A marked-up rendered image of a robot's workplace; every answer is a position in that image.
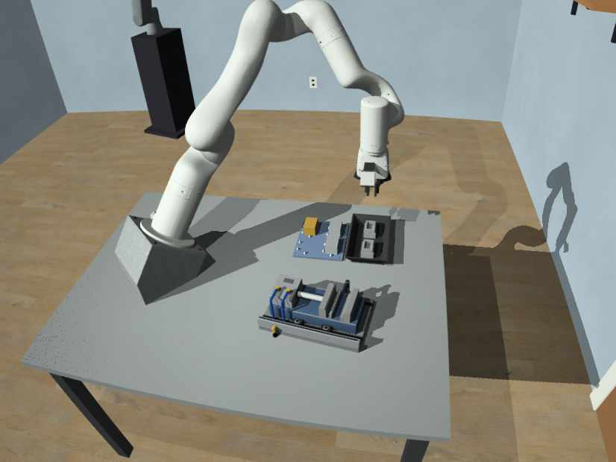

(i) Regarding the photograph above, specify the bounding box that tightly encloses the yellow block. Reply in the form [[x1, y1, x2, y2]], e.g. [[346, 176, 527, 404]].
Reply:
[[304, 217, 318, 236]]

